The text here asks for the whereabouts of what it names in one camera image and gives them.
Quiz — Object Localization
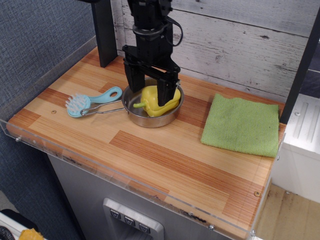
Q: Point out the black braided hose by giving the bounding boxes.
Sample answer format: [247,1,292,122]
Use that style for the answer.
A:
[0,225,11,240]

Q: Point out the light blue scrub brush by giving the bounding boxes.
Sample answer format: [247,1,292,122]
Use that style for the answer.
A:
[65,86,123,118]

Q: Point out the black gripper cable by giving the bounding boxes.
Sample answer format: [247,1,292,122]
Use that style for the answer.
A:
[164,16,184,47]

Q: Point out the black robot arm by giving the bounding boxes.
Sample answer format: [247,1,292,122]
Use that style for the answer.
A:
[122,0,181,107]

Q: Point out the stainless steel cabinet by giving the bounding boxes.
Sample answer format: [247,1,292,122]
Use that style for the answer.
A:
[48,155,226,240]

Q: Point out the steel pan with wire handle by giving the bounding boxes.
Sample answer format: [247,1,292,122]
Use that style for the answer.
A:
[80,76,185,129]

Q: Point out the black vertical post left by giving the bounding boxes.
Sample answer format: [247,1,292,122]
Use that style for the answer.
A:
[91,0,118,68]

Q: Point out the green microfibre cloth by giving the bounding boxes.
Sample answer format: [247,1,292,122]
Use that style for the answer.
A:
[201,93,279,158]

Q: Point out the white toy appliance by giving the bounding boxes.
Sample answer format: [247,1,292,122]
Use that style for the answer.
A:
[271,94,320,203]

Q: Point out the yellow toy capsicum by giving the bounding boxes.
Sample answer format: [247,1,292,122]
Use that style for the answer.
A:
[133,85,182,117]

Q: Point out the black vertical post right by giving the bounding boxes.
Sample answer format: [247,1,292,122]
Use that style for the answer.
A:
[279,9,320,125]

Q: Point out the black vertical post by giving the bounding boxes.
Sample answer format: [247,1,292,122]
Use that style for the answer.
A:
[91,0,118,68]
[279,9,320,125]

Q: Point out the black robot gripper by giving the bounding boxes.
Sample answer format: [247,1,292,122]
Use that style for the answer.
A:
[122,31,180,107]

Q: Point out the silver dispenser button panel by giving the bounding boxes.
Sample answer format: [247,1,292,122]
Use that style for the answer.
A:
[103,197,165,240]

